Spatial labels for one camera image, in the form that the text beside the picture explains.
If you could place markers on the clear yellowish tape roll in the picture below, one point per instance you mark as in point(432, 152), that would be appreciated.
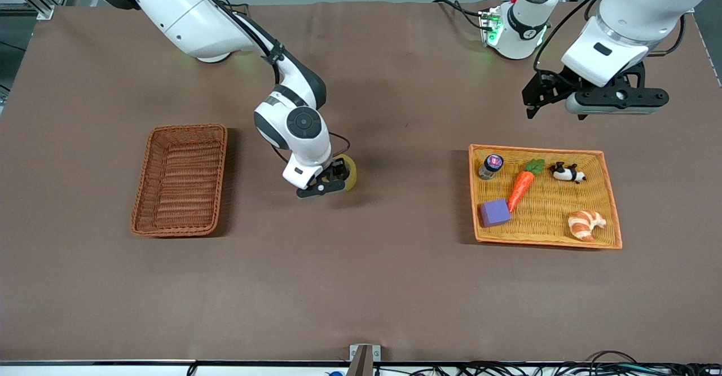
point(352, 176)

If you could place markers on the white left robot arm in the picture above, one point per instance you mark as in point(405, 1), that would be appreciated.
point(626, 15)

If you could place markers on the brown wicker basket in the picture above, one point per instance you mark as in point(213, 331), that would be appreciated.
point(180, 207)

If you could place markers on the black white panda toy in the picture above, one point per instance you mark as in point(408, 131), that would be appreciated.
point(564, 173)

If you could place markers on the orange toy carrot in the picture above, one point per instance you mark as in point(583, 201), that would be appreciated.
point(522, 184)

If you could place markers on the brown table cloth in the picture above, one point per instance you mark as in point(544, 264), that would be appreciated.
point(395, 280)

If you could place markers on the metal bracket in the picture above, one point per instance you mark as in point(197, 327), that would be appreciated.
point(364, 362)

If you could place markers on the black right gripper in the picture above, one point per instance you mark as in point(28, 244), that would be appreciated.
point(339, 171)

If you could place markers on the small dark-lidded jar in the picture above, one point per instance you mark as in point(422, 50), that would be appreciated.
point(492, 164)

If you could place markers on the purple cube block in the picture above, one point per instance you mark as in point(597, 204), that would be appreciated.
point(495, 213)

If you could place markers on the green-lit base connector plate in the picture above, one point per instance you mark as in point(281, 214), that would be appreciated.
point(492, 26)

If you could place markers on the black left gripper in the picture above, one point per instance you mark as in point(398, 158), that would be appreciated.
point(546, 87)

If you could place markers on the orange wicker basket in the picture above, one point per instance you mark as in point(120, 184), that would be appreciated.
point(502, 235)

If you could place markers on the toy croissant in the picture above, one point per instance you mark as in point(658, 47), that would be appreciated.
point(584, 224)

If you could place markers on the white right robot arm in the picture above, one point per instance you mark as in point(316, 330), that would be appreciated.
point(186, 9)

